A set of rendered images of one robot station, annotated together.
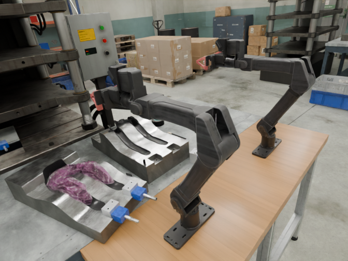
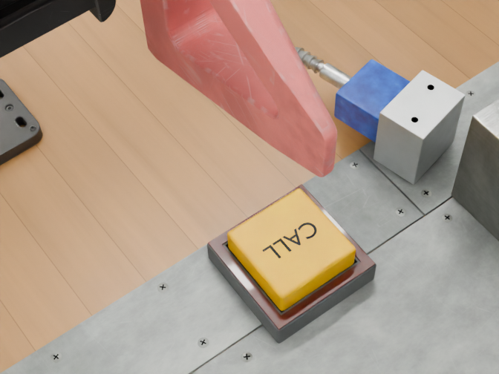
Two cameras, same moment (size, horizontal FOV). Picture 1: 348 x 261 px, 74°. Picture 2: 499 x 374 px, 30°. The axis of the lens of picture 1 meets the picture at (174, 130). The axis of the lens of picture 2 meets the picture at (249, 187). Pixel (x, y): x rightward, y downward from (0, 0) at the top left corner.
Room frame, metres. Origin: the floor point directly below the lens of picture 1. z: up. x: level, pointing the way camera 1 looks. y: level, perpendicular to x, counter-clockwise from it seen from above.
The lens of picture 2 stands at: (1.32, -0.15, 1.35)
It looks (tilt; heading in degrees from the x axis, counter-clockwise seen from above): 56 degrees down; 189
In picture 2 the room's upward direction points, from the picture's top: 3 degrees counter-clockwise
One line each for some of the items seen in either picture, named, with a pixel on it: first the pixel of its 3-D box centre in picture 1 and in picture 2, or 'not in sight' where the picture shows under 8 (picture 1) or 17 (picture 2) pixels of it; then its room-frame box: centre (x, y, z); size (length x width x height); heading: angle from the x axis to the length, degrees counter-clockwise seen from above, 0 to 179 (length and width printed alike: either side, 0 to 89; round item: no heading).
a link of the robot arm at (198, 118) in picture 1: (180, 124); not in sight; (0.55, -0.02, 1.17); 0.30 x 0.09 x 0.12; 44
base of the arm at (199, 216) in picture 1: (189, 215); not in sight; (0.55, -0.03, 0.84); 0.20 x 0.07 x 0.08; 134
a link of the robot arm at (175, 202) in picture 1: (186, 200); not in sight; (0.55, -0.02, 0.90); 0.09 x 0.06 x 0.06; 134
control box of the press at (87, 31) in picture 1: (107, 117); not in sight; (1.70, 0.52, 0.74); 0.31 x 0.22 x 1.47; 132
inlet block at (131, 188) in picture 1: (141, 193); not in sight; (0.65, 0.14, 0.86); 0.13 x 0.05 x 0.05; 60
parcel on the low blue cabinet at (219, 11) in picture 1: (222, 11); not in sight; (8.25, -1.92, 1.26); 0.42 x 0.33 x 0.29; 39
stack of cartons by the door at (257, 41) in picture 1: (262, 40); not in sight; (7.21, -2.89, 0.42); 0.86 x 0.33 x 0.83; 39
